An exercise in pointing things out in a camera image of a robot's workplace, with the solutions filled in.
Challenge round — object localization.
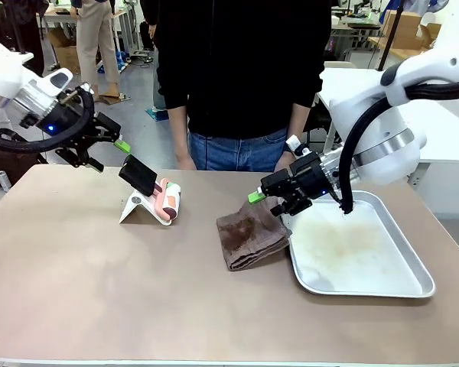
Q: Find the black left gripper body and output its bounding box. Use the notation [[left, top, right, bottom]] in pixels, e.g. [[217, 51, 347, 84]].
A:
[[21, 91, 95, 150]]

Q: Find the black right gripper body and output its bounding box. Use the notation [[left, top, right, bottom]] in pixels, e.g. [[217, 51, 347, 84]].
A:
[[288, 151, 336, 202]]

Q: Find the brown cloth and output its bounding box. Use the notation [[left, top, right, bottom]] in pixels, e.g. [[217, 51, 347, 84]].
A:
[[216, 198, 294, 272]]

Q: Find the person's left forearm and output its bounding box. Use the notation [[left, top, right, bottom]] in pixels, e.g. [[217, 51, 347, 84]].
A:
[[286, 101, 311, 141]]

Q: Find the person's right forearm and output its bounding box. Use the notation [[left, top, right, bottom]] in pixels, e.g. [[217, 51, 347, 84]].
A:
[[167, 105, 190, 160]]

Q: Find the person's left hand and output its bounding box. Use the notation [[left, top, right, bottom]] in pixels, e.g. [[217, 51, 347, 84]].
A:
[[274, 151, 295, 173]]

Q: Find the person's right hand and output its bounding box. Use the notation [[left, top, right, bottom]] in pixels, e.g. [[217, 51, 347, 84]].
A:
[[175, 154, 197, 171]]

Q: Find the teal floor mat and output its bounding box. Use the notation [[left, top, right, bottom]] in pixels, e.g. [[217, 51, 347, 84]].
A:
[[145, 106, 169, 122]]

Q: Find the open cardboard box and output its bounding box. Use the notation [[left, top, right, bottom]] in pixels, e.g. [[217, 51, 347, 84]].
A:
[[47, 28, 81, 76]]

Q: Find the white paper towel roll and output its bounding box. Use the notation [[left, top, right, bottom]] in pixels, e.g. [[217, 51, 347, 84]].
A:
[[118, 190, 174, 226]]

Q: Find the silver metal tray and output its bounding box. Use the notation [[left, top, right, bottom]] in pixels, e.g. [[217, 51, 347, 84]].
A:
[[281, 190, 436, 299]]

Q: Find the person in beige trousers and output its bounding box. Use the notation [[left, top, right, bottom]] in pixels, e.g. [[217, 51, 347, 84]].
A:
[[70, 0, 122, 99]]

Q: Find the person in dark clothes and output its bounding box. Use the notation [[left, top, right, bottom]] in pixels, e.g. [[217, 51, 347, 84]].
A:
[[0, 0, 47, 76]]

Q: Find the person in black hoodie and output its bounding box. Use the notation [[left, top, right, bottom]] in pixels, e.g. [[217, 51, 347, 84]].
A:
[[152, 0, 332, 173]]

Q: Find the black stand pole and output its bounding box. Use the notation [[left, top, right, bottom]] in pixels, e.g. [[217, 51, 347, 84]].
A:
[[376, 0, 405, 72]]

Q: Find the closed cardboard box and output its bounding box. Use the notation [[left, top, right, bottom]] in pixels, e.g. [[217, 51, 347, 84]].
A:
[[382, 10, 443, 50]]

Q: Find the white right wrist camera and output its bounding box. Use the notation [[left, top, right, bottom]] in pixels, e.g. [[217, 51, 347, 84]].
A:
[[285, 134, 313, 158]]

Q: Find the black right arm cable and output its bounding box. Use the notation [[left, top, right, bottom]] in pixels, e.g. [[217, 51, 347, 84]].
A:
[[338, 78, 459, 215]]

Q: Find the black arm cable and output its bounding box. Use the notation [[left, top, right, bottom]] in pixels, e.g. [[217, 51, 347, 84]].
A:
[[338, 78, 459, 215], [0, 84, 96, 154]]

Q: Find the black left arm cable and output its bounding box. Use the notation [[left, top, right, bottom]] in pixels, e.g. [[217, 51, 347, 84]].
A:
[[0, 84, 96, 154]]

